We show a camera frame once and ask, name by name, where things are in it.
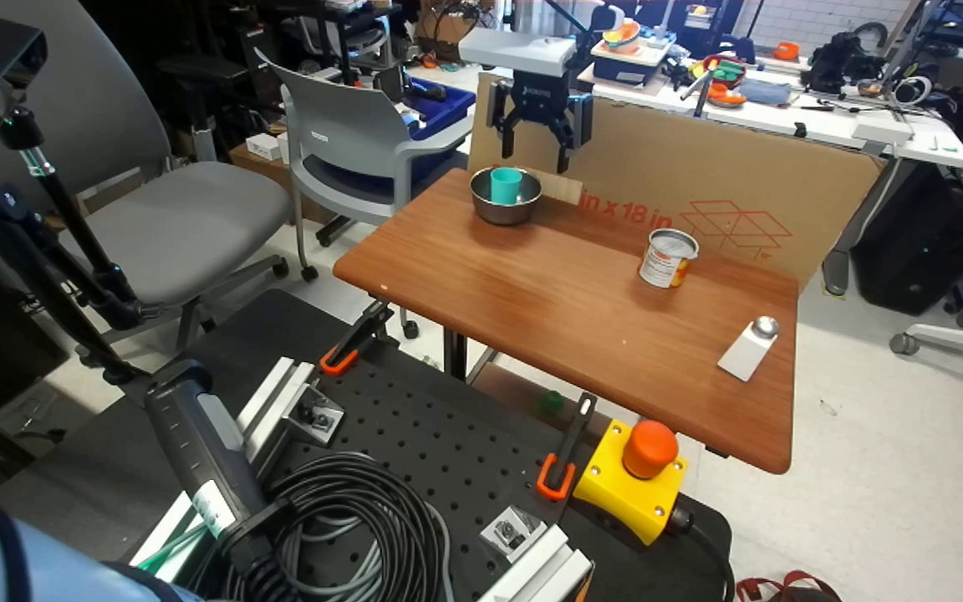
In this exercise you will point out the pale blue rounded housing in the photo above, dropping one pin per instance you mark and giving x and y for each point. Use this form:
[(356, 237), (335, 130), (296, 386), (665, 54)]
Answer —
[(47, 564)]

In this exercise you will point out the black perforated mounting board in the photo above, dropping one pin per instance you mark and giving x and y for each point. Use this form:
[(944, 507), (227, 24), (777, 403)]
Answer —
[(450, 445)]

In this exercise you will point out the black camera stand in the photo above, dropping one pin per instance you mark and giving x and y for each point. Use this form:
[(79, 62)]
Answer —
[(69, 217)]

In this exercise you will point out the yellow emergency stop button box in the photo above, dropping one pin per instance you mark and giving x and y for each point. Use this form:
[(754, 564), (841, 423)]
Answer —
[(625, 490)]

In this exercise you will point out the black bag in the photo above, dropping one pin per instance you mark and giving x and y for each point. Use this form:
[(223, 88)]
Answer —
[(849, 62)]

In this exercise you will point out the dark gray padded chair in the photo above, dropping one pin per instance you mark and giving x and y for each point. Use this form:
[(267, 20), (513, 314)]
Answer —
[(181, 227)]

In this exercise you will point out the blue plastic bin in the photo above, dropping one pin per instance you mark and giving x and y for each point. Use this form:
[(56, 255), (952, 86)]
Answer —
[(442, 110)]

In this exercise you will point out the bowl of colourful toy fruit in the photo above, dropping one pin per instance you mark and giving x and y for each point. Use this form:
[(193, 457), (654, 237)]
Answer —
[(721, 88)]

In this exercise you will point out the aluminium profile rail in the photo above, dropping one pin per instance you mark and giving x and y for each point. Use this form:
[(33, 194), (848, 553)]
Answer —
[(264, 407), (542, 570)]

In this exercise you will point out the white office desk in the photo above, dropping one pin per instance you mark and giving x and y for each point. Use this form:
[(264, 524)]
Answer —
[(836, 122)]

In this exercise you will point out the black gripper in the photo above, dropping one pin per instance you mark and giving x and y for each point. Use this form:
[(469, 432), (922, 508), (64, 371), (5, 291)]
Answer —
[(546, 95)]

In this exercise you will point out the brown cardboard sheet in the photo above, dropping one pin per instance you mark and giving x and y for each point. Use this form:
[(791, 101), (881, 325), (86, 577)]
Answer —
[(702, 177)]

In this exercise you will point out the white box with silver cap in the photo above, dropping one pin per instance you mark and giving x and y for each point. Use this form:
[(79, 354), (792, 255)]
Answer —
[(747, 352)]

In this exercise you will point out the orange and black bar clamp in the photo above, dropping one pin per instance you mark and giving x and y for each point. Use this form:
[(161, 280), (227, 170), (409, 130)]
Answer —
[(556, 474), (349, 350)]

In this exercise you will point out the black suitcase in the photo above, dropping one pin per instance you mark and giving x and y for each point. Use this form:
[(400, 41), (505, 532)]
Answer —
[(926, 237)]

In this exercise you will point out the tray of orange toys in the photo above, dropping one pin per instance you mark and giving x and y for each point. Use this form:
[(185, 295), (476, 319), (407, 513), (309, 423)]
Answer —
[(632, 52)]

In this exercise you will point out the light gray office chair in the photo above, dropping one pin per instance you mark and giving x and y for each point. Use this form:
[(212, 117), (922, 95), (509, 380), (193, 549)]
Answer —
[(358, 139)]

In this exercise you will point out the teal plastic cup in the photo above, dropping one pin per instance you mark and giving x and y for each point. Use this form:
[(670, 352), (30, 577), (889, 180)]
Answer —
[(505, 187)]

